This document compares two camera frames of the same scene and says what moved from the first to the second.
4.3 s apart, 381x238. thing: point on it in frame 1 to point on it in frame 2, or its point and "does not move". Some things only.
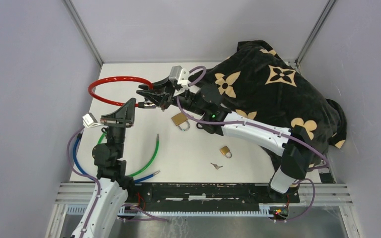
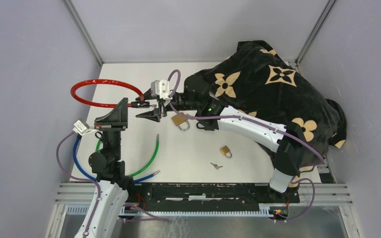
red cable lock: [144, 104] to [75, 88]
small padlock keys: [216, 166] does not move
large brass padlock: [179, 118] does not move
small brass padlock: [225, 151] does not move
